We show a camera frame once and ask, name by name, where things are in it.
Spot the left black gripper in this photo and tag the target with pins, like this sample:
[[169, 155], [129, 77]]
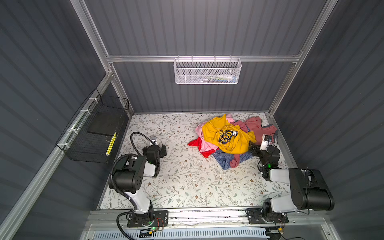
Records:
[[162, 150]]

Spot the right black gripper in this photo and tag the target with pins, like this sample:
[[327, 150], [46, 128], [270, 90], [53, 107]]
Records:
[[256, 150]]

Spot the yellow printed t-shirt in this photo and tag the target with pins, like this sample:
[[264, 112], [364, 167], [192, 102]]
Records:
[[243, 141]]

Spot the blue checkered shirt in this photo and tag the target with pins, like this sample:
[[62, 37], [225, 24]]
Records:
[[229, 161]]

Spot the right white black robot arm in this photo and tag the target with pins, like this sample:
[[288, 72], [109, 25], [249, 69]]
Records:
[[308, 189]]

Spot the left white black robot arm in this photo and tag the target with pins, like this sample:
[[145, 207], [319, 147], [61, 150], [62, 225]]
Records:
[[128, 173]]

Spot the maroon cloth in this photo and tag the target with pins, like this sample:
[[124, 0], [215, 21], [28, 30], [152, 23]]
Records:
[[253, 124]]

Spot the red cloth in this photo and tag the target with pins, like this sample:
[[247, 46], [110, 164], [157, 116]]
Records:
[[206, 149]]

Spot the pink cloth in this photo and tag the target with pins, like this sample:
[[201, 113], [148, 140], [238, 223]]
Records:
[[217, 133]]

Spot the floral table mat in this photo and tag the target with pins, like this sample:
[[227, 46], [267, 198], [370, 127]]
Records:
[[186, 178]]

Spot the yellow marker pen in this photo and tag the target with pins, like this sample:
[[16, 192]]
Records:
[[111, 144]]

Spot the white perforated vent strip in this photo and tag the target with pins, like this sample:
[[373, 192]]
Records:
[[202, 234]]

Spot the items in white basket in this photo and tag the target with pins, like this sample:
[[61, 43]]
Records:
[[229, 79]]

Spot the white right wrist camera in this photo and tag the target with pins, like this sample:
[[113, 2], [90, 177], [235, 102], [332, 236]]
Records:
[[266, 141]]

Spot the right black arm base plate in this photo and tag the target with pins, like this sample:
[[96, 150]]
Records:
[[259, 216]]

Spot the black wire basket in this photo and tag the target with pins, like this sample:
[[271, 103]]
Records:
[[87, 138]]

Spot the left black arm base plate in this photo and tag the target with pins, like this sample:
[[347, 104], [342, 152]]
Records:
[[147, 219]]

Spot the white wire mesh basket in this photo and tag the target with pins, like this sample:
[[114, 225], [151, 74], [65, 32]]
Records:
[[188, 71]]

